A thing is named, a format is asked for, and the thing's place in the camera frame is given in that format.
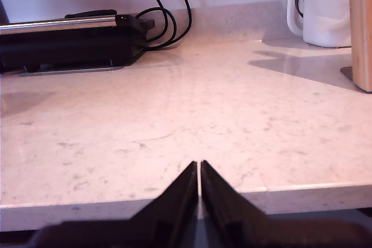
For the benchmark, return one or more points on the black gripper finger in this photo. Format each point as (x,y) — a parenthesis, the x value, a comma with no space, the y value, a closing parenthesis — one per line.
(221,201)
(174,201)

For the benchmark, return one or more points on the wooden magnetic knife block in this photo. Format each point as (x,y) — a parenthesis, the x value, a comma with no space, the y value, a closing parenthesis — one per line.
(361,27)

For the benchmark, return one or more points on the wide grey drawer front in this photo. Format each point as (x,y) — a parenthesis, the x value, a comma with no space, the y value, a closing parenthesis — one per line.
(366,232)

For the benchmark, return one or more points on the white kettle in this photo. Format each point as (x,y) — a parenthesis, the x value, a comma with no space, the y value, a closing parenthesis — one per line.
(325,12)

